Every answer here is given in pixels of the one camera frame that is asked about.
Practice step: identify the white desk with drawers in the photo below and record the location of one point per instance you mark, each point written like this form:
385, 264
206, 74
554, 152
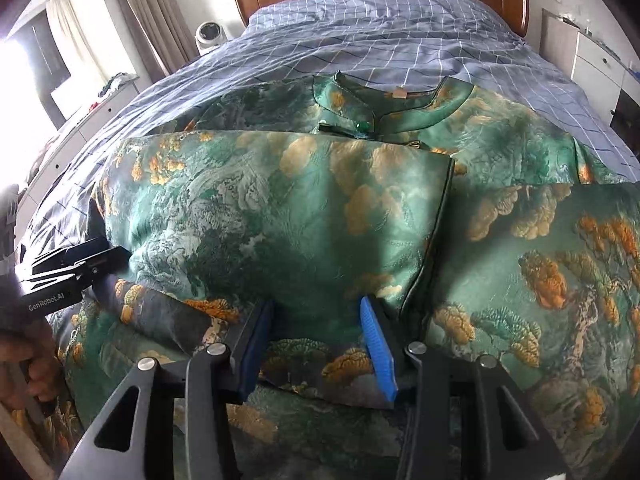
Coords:
595, 65

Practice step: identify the person's left hand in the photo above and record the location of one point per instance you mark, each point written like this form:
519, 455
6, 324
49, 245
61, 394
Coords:
27, 357

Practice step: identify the bed with blue checked duvet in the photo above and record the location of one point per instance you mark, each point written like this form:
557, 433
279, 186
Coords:
400, 45

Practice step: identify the beige curtain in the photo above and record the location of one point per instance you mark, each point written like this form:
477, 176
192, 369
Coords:
150, 10

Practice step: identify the dark cloth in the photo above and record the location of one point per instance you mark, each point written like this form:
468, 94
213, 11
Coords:
116, 85

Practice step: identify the white window cabinet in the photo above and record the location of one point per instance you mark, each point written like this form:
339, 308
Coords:
100, 112

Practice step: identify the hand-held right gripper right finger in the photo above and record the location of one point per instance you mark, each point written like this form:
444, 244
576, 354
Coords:
377, 350

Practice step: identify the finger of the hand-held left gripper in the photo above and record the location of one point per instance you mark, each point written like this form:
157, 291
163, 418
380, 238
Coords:
75, 252
95, 267

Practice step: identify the window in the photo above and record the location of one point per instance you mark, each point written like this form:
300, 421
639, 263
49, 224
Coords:
35, 75

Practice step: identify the sheer white curtain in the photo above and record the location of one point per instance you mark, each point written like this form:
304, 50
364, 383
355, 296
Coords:
67, 35

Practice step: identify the white desk fan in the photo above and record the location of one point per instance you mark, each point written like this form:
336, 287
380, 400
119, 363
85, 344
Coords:
212, 35

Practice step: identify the green patterned padded jacket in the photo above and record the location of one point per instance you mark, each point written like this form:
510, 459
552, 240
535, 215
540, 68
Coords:
300, 210

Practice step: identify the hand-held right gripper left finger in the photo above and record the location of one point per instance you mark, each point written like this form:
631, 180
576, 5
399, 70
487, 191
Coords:
255, 355

